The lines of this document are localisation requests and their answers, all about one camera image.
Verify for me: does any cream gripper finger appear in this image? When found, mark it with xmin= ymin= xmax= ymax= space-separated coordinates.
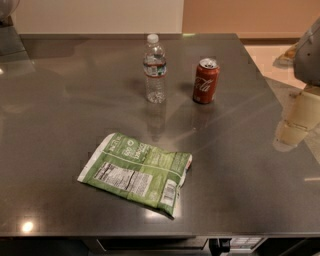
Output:
xmin=277 ymin=121 xmax=308 ymax=146

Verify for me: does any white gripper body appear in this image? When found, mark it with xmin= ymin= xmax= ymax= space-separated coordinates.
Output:
xmin=285 ymin=85 xmax=320 ymax=131

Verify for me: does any green jalapeno chip bag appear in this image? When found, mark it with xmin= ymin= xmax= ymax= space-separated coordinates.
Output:
xmin=77 ymin=133 xmax=192 ymax=217

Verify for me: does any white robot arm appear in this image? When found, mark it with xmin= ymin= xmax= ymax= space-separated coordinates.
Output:
xmin=275 ymin=18 xmax=320 ymax=151

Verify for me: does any red coke can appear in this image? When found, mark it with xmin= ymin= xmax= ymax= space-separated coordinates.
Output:
xmin=193 ymin=58 xmax=220 ymax=104

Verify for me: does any clear plastic water bottle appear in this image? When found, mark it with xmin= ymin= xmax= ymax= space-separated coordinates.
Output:
xmin=143 ymin=34 xmax=167 ymax=104

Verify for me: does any dark drawer under table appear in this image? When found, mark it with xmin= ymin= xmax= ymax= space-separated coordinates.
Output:
xmin=99 ymin=237 xmax=207 ymax=251

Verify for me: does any glass bowl at corner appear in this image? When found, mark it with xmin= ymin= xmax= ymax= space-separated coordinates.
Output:
xmin=0 ymin=0 xmax=20 ymax=21

